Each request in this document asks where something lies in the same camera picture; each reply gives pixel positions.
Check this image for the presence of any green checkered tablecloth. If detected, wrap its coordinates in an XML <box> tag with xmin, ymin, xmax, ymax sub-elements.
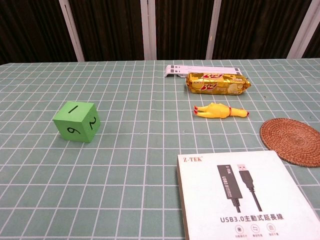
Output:
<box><xmin>0</xmin><ymin>57</ymin><xmax>320</xmax><ymax>240</ymax></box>

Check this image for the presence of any gold foil snack package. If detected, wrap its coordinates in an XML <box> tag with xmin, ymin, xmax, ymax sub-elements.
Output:
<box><xmin>185</xmin><ymin>72</ymin><xmax>252</xmax><ymax>96</ymax></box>

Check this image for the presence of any green numbered cube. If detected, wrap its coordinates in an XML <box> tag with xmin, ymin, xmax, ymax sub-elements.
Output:
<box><xmin>52</xmin><ymin>101</ymin><xmax>101</xmax><ymax>144</ymax></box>

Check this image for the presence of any white Z-TEK USB cable box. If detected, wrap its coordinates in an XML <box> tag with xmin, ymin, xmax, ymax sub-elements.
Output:
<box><xmin>176</xmin><ymin>150</ymin><xmax>320</xmax><ymax>240</ymax></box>

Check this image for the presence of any yellow rubber chicken toy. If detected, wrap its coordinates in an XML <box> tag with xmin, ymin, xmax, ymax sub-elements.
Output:
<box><xmin>193</xmin><ymin>102</ymin><xmax>251</xmax><ymax>119</ymax></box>

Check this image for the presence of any round woven rattan coaster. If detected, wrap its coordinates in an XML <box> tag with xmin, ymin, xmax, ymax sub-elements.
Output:
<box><xmin>259</xmin><ymin>118</ymin><xmax>320</xmax><ymax>168</ymax></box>

